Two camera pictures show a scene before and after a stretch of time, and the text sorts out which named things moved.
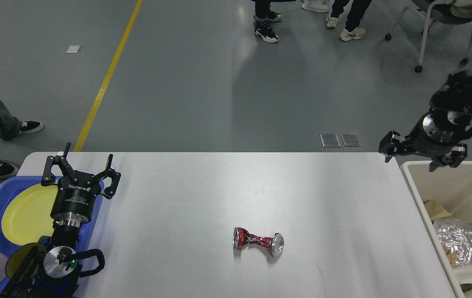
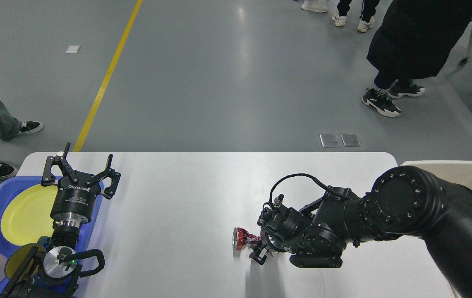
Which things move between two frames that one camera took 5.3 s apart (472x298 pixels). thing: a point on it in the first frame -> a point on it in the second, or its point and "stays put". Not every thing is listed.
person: [357, 9] -> [367, 20]
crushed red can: [242, 236] stays put
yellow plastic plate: [28, 218] stays put
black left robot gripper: [71, 205] stays put
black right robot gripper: [436, 133] -> [283, 229]
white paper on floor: [73, 49] stays put
